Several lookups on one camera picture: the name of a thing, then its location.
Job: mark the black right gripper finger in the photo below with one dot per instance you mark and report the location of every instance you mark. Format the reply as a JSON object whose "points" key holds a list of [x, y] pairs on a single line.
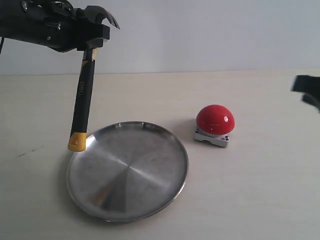
{"points": [[311, 100], [307, 84]]}

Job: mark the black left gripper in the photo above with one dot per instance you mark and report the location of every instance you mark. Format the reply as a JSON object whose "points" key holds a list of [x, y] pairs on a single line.
{"points": [[55, 24]]}

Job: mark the black and yellow claw hammer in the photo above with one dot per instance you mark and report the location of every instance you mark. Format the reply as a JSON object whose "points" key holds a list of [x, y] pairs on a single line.
{"points": [[78, 134]]}

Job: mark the red dome push button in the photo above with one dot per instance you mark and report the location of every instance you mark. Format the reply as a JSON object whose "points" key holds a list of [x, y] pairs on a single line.
{"points": [[214, 124]]}

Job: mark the round stainless steel plate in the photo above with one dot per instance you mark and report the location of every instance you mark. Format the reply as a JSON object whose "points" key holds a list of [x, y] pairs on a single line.
{"points": [[128, 171]]}

